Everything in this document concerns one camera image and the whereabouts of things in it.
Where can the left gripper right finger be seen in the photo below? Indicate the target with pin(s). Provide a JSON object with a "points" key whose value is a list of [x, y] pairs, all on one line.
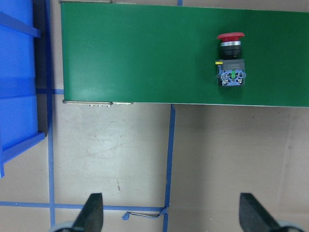
{"points": [[253, 217]]}

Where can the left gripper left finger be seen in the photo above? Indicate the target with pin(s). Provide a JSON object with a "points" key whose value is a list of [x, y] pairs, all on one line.
{"points": [[90, 219]]}

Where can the red push button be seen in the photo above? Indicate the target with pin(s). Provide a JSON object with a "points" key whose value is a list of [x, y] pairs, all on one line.
{"points": [[230, 65]]}

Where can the green conveyor belt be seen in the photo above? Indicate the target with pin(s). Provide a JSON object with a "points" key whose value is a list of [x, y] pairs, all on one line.
{"points": [[166, 54]]}

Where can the left blue plastic bin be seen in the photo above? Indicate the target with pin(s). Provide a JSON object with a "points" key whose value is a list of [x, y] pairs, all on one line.
{"points": [[18, 100]]}

